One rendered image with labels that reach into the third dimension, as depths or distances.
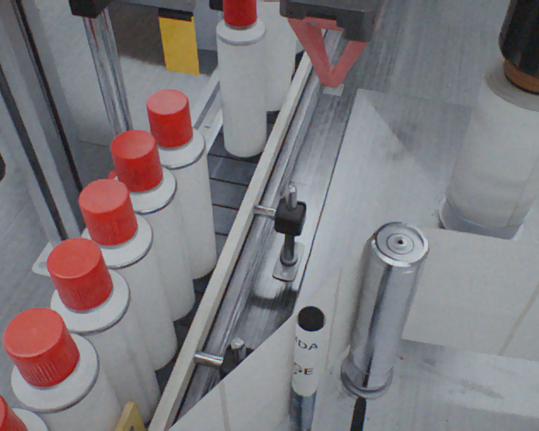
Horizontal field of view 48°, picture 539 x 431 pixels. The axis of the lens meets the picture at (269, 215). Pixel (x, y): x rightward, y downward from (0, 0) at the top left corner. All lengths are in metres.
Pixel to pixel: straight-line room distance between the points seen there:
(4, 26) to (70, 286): 0.22
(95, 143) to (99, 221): 0.45
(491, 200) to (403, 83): 0.37
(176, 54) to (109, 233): 0.18
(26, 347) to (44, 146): 0.26
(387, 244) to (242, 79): 0.30
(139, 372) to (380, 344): 0.18
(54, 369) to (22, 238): 0.41
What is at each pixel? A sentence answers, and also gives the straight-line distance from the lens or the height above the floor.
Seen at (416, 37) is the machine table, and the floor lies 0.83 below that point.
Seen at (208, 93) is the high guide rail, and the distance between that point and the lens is 0.68.
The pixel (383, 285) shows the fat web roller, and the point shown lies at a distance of 0.41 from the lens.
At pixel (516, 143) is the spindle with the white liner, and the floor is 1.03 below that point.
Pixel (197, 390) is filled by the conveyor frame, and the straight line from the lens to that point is 0.55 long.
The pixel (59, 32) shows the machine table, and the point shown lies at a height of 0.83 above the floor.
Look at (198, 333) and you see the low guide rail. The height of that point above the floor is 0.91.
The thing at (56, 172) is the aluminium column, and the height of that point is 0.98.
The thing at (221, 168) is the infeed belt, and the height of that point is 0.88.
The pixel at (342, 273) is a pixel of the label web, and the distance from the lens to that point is 0.39.
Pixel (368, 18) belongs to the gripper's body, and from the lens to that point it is 0.42.
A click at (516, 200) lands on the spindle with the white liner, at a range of 0.61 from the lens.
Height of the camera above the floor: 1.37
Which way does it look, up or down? 48 degrees down
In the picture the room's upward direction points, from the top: straight up
